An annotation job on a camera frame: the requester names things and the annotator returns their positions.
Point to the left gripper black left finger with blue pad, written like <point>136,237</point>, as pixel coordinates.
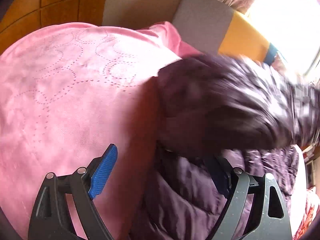
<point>51,218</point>

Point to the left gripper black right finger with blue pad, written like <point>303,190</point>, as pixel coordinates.
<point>254,208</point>

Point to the purple quilted down jacket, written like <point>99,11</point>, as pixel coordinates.
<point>223,107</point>

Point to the pile of red clothes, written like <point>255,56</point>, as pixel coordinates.
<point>311,210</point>

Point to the pink bed cover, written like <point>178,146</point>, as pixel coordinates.
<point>67,92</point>

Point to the grey yellow blue headboard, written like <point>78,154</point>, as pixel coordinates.
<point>215,28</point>

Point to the bright window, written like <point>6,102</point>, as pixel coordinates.
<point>292,26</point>

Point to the wooden wardrobe panel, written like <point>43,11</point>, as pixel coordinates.
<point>25,16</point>

